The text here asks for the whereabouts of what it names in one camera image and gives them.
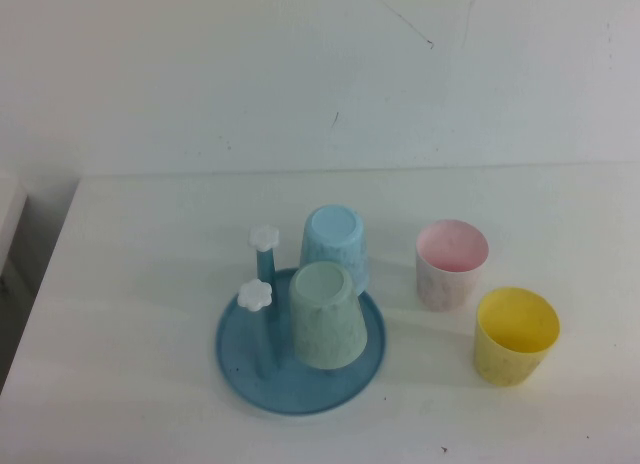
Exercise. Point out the pink plastic cup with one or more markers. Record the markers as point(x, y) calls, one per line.
point(440, 289)

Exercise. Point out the light blue plastic cup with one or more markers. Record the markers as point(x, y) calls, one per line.
point(330, 234)

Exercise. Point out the mint green plastic cup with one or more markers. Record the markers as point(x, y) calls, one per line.
point(325, 329)

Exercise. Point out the blue cup stand, flower caps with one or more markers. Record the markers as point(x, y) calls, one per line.
point(300, 394)

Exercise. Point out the yellow plastic cup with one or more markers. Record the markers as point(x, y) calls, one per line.
point(500, 364)

